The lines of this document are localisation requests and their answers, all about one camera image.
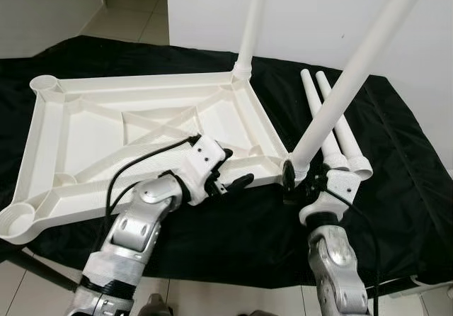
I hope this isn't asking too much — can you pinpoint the black cloth table cover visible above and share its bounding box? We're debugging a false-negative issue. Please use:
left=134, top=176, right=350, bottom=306
left=0, top=35, right=453, bottom=288

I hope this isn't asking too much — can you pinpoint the grey robot left leg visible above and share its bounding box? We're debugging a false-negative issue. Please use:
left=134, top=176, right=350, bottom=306
left=138, top=293, right=167, bottom=316

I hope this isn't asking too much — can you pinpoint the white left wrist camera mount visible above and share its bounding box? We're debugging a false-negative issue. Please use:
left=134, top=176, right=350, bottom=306
left=180, top=135, right=227, bottom=205

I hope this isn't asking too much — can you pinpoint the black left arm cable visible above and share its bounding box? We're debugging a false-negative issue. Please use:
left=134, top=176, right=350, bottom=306
left=103, top=135, right=201, bottom=235

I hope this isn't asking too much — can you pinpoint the white plastic children table top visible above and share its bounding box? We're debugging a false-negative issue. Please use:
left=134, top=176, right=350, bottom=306
left=0, top=72, right=291, bottom=246

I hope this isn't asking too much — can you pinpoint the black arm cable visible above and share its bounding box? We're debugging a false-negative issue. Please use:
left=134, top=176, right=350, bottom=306
left=326, top=185, right=383, bottom=316
left=103, top=135, right=201, bottom=235

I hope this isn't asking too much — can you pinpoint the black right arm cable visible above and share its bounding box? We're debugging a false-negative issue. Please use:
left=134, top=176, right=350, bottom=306
left=326, top=185, right=383, bottom=316

